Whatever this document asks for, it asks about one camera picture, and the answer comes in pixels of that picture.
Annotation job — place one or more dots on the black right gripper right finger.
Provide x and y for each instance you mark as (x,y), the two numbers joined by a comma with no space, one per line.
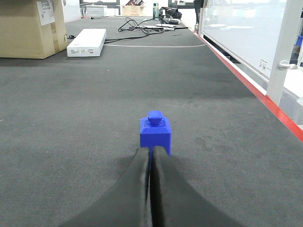
(175,203)

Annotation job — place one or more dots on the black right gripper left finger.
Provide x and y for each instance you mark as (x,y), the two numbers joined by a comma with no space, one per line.
(125,204)

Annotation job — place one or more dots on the blue plastic block part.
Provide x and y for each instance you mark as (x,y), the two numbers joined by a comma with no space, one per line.
(155,130)

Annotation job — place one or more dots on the long white cardboard box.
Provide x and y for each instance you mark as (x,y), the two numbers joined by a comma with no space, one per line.
(88,43)

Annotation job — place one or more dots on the black bag on floor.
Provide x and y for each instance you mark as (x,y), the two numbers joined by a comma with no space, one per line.
(167,12)

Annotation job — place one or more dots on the glass partition panel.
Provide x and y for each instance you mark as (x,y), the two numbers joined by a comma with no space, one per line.
(248,29)

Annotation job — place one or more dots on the open cardboard box far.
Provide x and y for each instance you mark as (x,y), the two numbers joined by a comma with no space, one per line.
(141,8)

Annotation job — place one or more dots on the white box far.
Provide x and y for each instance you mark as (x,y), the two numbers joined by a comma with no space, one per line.
(96,11)

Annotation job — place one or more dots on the large brown cardboard box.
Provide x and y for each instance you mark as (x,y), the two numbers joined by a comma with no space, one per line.
(31,29)

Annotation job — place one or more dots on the white door handle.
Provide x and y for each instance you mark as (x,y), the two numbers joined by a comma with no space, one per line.
(285,65)

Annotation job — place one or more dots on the white partition frame post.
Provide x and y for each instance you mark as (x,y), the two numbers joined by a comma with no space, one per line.
(287,35)

